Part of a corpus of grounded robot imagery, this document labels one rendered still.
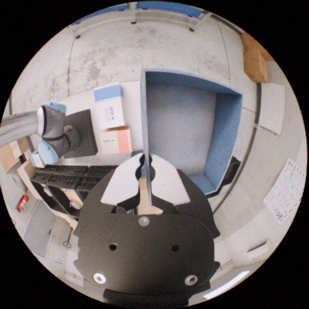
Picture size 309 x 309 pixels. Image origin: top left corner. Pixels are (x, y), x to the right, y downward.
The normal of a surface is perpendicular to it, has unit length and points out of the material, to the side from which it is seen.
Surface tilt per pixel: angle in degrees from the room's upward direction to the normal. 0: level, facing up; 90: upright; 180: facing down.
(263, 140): 90
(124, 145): 0
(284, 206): 90
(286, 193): 90
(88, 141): 4
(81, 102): 0
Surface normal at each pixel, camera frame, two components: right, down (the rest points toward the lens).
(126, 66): 0.13, 0.48
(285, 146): -0.99, 0.08
